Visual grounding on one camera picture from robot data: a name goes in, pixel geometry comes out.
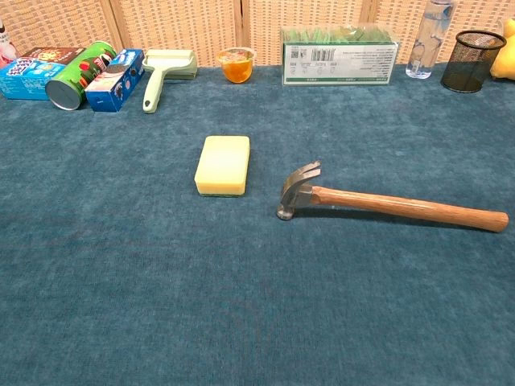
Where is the pale green lint roller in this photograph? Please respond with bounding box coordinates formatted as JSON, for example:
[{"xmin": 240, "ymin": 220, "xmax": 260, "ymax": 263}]
[{"xmin": 142, "ymin": 48, "xmax": 199, "ymax": 115}]

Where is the woven folding screen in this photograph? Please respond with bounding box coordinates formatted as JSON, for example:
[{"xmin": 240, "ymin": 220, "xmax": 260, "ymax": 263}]
[{"xmin": 0, "ymin": 0, "xmax": 515, "ymax": 69}]

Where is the wooden handle claw hammer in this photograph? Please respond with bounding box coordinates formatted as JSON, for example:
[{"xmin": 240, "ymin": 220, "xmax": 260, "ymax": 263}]
[{"xmin": 275, "ymin": 160, "xmax": 510, "ymax": 233}]

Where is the yellow sponge green base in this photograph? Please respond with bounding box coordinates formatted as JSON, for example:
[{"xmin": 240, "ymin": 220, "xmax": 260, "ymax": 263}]
[{"xmin": 193, "ymin": 135, "xmax": 251, "ymax": 199}]

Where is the brown cookie box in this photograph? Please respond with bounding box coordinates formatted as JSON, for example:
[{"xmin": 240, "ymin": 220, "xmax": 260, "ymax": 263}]
[{"xmin": 19, "ymin": 47, "xmax": 86, "ymax": 65}]

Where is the clear water bottle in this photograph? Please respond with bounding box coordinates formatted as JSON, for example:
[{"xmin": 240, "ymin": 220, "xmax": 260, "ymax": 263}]
[{"xmin": 405, "ymin": 0, "xmax": 458, "ymax": 80}]

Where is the clear box of green packets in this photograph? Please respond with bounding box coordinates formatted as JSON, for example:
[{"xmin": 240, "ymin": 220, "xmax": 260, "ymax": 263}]
[{"xmin": 280, "ymin": 24, "xmax": 400, "ymax": 87}]

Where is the blue table cloth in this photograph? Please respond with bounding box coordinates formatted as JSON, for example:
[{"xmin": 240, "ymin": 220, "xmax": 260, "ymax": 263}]
[{"xmin": 0, "ymin": 64, "xmax": 515, "ymax": 386}]

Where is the green chips can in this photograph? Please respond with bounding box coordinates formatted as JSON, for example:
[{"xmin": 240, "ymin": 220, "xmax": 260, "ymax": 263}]
[{"xmin": 44, "ymin": 40, "xmax": 118, "ymax": 112}]

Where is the blue pink cookie box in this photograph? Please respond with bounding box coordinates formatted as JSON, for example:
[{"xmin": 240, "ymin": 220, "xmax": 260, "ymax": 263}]
[{"xmin": 84, "ymin": 48, "xmax": 146, "ymax": 113}]

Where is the blue snack box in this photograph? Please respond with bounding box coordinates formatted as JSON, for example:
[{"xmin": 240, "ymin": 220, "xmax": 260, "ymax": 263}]
[{"xmin": 0, "ymin": 57, "xmax": 68, "ymax": 101}]

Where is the orange instant noodle cup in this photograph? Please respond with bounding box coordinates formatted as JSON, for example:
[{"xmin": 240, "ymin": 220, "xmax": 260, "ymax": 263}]
[{"xmin": 218, "ymin": 47, "xmax": 258, "ymax": 84}]

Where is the yellow plush toy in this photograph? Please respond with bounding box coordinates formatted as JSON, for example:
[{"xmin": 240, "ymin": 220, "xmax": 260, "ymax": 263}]
[{"xmin": 489, "ymin": 18, "xmax": 515, "ymax": 83}]

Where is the black mesh pen holder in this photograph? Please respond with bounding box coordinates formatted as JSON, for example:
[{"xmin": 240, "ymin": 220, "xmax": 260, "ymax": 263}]
[{"xmin": 440, "ymin": 30, "xmax": 508, "ymax": 94}]

